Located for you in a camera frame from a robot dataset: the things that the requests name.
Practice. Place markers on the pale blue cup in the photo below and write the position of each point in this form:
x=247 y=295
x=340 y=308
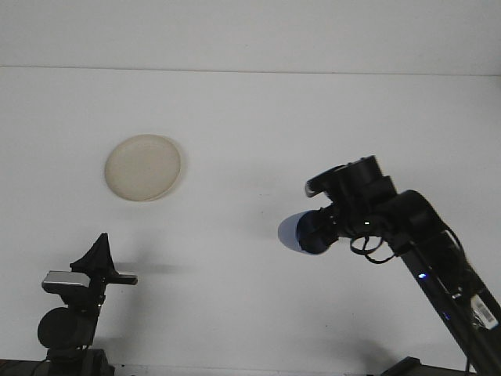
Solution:
x=287 y=231

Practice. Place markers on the pale round plate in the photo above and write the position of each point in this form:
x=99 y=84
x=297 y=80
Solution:
x=143 y=168

